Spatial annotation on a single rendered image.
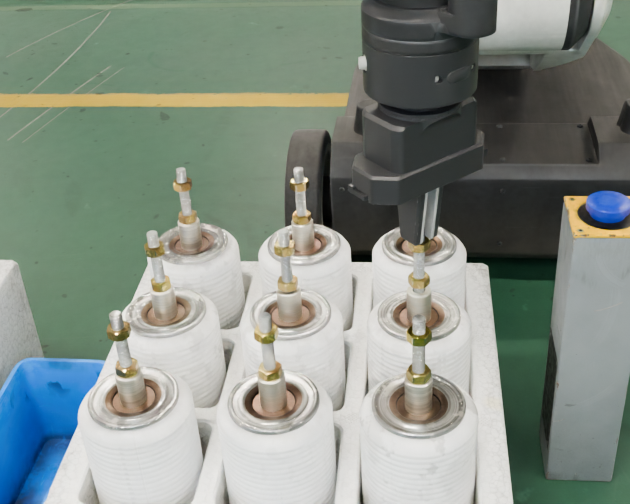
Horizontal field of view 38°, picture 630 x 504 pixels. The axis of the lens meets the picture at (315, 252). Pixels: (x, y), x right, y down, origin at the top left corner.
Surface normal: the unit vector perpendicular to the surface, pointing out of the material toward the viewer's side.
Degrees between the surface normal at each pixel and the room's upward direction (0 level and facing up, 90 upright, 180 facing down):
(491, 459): 0
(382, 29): 90
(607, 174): 46
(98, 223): 0
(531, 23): 108
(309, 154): 25
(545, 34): 119
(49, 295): 0
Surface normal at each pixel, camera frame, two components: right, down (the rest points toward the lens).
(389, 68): -0.60, 0.47
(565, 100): -0.06, -0.83
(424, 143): 0.58, 0.42
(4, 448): 0.99, -0.01
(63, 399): -0.11, 0.52
